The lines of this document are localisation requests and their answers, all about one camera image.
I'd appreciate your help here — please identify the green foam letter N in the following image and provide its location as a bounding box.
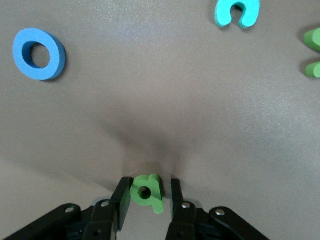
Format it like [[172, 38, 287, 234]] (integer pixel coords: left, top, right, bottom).
[[303, 27, 320, 78]]

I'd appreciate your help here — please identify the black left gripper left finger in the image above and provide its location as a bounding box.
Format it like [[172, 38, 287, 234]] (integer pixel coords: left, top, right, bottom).
[[0, 176, 134, 240]]

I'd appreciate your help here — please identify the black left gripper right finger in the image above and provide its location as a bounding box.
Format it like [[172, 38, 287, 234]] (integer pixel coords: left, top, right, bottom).
[[165, 178, 271, 240]]

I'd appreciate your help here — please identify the teal foam letter c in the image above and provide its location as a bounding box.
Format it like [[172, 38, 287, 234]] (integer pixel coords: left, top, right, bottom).
[[214, 0, 261, 29]]

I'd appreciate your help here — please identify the green foam letter b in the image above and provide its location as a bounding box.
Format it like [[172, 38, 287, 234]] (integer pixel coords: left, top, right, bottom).
[[129, 173, 165, 215]]

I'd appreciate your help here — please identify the blue foam letter o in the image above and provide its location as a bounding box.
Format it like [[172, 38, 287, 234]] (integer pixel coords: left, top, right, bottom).
[[12, 27, 67, 81]]

